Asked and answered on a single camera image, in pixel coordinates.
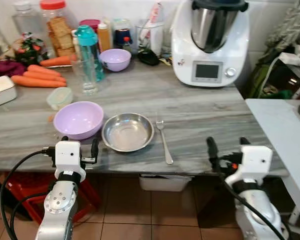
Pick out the orange carrot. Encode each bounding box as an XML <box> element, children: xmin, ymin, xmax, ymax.
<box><xmin>22</xmin><ymin>71</ymin><xmax>67</xmax><ymax>84</ymax></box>
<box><xmin>11</xmin><ymin>75</ymin><xmax>67</xmax><ymax>89</ymax></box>
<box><xmin>27</xmin><ymin>64</ymin><xmax>62</xmax><ymax>77</ymax></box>
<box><xmin>40</xmin><ymin>55</ymin><xmax>77</xmax><ymax>68</ymax></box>

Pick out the white kitchen cooking machine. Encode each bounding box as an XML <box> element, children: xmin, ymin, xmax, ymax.
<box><xmin>171</xmin><ymin>0</ymin><xmax>251</xmax><ymax>88</ymax></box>

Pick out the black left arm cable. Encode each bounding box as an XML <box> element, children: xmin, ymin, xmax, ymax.
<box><xmin>0</xmin><ymin>146</ymin><xmax>58</xmax><ymax>240</ymax></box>

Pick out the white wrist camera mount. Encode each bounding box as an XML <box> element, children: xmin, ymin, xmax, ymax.
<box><xmin>225</xmin><ymin>145</ymin><xmax>274</xmax><ymax>189</ymax></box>
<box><xmin>54</xmin><ymin>141</ymin><xmax>87</xmax><ymax>182</ymax></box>

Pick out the red lidded cracker jar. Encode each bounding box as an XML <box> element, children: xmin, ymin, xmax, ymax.
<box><xmin>40</xmin><ymin>0</ymin><xmax>76</xmax><ymax>58</ymax></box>

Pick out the white power adapter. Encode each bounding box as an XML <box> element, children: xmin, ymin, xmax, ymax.
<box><xmin>279</xmin><ymin>50</ymin><xmax>300</xmax><ymax>66</ymax></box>

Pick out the small clear lidded container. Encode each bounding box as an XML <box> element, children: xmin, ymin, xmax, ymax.
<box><xmin>46</xmin><ymin>87</ymin><xmax>74</xmax><ymax>111</ymax></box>

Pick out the pink lidded jar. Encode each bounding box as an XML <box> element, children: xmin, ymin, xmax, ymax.
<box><xmin>80</xmin><ymin>19</ymin><xmax>101</xmax><ymax>32</ymax></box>

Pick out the large purple plastic bowl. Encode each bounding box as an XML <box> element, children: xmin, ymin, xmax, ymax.
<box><xmin>53</xmin><ymin>101</ymin><xmax>105</xmax><ymax>141</ymax></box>

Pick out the dark purple vegetable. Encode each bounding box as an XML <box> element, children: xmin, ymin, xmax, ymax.
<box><xmin>0</xmin><ymin>59</ymin><xmax>26</xmax><ymax>77</ymax></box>

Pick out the grey patterned bag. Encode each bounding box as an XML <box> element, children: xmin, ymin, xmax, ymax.
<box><xmin>265</xmin><ymin>0</ymin><xmax>300</xmax><ymax>51</ymax></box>

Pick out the red plastic stool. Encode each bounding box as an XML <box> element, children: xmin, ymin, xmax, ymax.
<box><xmin>4</xmin><ymin>172</ymin><xmax>102</xmax><ymax>224</ymax></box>

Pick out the clear plastic jar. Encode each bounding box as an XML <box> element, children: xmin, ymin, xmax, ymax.
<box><xmin>12</xmin><ymin>0</ymin><xmax>43</xmax><ymax>40</ymax></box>

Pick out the clear drinking glass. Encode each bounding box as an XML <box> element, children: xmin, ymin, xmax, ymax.
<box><xmin>80</xmin><ymin>57</ymin><xmax>99</xmax><ymax>96</ymax></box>

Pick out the teal water bottle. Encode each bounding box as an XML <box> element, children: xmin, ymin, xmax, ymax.
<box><xmin>74</xmin><ymin>25</ymin><xmax>105</xmax><ymax>82</ymax></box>

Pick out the orange sauce bottle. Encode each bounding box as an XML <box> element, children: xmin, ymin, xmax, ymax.
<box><xmin>97</xmin><ymin>21</ymin><xmax>112</xmax><ymax>52</ymax></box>

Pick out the white rectangular dish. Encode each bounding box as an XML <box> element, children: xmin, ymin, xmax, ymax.
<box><xmin>0</xmin><ymin>76</ymin><xmax>17</xmax><ymax>110</ymax></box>

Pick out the bag of red fruit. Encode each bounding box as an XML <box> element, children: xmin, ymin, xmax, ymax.
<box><xmin>14</xmin><ymin>32</ymin><xmax>49</xmax><ymax>66</ymax></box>

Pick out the small black object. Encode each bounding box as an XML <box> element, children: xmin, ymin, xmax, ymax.
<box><xmin>138</xmin><ymin>48</ymin><xmax>160</xmax><ymax>66</ymax></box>

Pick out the white under-table tray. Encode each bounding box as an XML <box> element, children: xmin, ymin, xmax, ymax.
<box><xmin>139</xmin><ymin>173</ymin><xmax>193</xmax><ymax>192</ymax></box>

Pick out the glass jar with blue contents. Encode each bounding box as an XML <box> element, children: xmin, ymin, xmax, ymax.
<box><xmin>112</xmin><ymin>19</ymin><xmax>134</xmax><ymax>51</ymax></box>

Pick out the clear container with packets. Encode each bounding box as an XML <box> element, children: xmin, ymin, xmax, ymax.
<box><xmin>136</xmin><ymin>4</ymin><xmax>166</xmax><ymax>56</ymax></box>

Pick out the silver metal fork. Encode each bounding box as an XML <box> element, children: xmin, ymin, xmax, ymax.
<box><xmin>155</xmin><ymin>119</ymin><xmax>174</xmax><ymax>165</ymax></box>

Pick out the green and black backpack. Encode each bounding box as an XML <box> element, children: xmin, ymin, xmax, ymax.
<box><xmin>247</xmin><ymin>47</ymin><xmax>300</xmax><ymax>100</ymax></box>

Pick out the small purple plastic bowl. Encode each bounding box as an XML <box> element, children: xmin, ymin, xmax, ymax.
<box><xmin>99</xmin><ymin>48</ymin><xmax>132</xmax><ymax>72</ymax></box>

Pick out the stainless steel bowl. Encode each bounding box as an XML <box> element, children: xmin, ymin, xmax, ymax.
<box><xmin>101</xmin><ymin>112</ymin><xmax>155</xmax><ymax>153</ymax></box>

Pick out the white side table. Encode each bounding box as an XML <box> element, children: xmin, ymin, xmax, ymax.
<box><xmin>245</xmin><ymin>98</ymin><xmax>300</xmax><ymax>228</ymax></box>

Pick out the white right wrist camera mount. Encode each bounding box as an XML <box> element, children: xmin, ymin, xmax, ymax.
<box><xmin>225</xmin><ymin>145</ymin><xmax>274</xmax><ymax>189</ymax></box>

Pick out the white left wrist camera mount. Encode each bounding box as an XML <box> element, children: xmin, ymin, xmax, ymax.
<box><xmin>54</xmin><ymin>141</ymin><xmax>87</xmax><ymax>182</ymax></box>

